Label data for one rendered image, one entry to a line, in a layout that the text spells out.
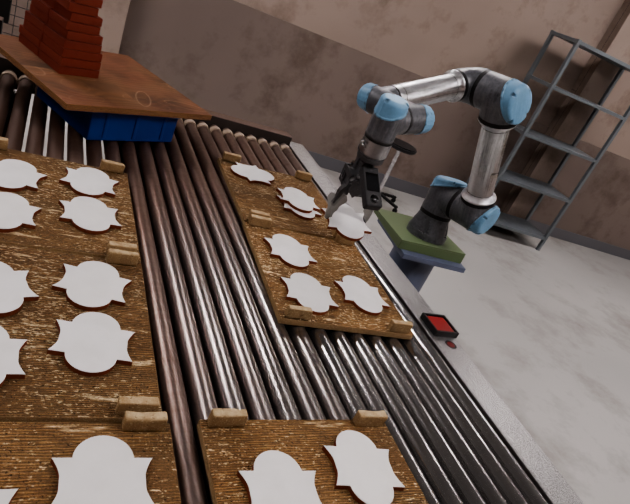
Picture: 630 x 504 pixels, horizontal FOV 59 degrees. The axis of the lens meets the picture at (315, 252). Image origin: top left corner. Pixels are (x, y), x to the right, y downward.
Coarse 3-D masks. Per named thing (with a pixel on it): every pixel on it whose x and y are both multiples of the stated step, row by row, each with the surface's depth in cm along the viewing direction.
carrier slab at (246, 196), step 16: (224, 160) 181; (224, 176) 172; (288, 176) 192; (240, 192) 164; (256, 192) 169; (272, 192) 174; (304, 192) 185; (240, 208) 155; (256, 208) 159; (272, 208) 163; (320, 208) 178; (272, 224) 154; (288, 224) 158; (304, 224) 163; (320, 224) 167
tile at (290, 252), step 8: (264, 240) 143; (272, 240) 143; (280, 240) 145; (288, 240) 147; (296, 240) 149; (272, 248) 140; (280, 248) 141; (288, 248) 143; (296, 248) 145; (304, 248) 147; (272, 256) 138; (280, 256) 138; (288, 256) 139; (296, 256) 141; (304, 256) 143; (288, 264) 137; (296, 264) 137; (304, 264) 139
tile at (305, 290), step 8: (280, 280) 129; (288, 280) 129; (296, 280) 131; (304, 280) 132; (312, 280) 134; (288, 288) 126; (296, 288) 128; (304, 288) 129; (312, 288) 130; (320, 288) 132; (328, 288) 133; (288, 296) 123; (296, 296) 125; (304, 296) 126; (312, 296) 127; (320, 296) 129; (328, 296) 130; (304, 304) 123; (312, 304) 124; (320, 304) 126; (328, 304) 127; (336, 304) 128; (320, 312) 123
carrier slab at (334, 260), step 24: (312, 240) 155; (264, 264) 133; (312, 264) 143; (336, 264) 148; (360, 264) 154; (336, 288) 137; (336, 312) 127; (360, 312) 132; (384, 312) 136; (384, 336) 130; (408, 336) 132
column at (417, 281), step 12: (384, 228) 207; (396, 252) 206; (408, 252) 194; (408, 264) 203; (420, 264) 202; (432, 264) 197; (444, 264) 198; (456, 264) 202; (408, 276) 204; (420, 276) 205; (420, 288) 210
